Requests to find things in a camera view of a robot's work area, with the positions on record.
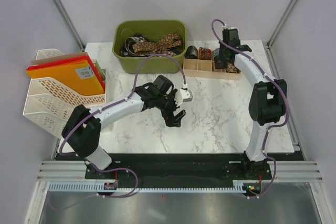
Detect green plastic bin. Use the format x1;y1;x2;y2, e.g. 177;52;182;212
112;20;187;73

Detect dark paisley tie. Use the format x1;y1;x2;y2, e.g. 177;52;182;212
214;56;227;70

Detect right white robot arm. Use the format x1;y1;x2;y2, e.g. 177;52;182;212
218;27;287;179

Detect orange folder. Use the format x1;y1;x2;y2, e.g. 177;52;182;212
26;60;105;96

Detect black rolled tie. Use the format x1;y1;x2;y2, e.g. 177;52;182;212
185;45;198;59

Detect aluminium rail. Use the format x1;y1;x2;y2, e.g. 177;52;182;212
37;161;86;182

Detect wooden divided tray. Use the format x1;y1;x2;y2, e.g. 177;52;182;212
183;58;242;81

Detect white slotted cable duct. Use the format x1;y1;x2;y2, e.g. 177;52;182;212
48;181;247;193

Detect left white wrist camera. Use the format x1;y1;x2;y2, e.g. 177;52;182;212
174;84;193;106

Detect gold floral tie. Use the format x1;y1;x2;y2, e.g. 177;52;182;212
226;63;240;74

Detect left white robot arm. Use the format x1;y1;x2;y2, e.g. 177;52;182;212
61;75;193;178

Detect white plastic file rack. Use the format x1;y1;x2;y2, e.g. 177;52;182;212
23;49;112;138

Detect red rolled tie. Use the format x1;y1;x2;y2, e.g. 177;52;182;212
198;47;212;60

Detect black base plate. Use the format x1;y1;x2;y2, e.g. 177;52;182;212
55;152;274;188

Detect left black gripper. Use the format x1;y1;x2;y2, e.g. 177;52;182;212
155;89;186;127

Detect pile of ties in bin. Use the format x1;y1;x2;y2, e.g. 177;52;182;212
120;33;183;57

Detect red folder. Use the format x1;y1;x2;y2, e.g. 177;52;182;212
26;54;106;81

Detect blue grey rolled tie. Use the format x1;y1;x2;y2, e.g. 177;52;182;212
212;48;220;58

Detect brown patterned tie in bin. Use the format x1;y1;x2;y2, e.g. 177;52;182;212
131;34;183;54

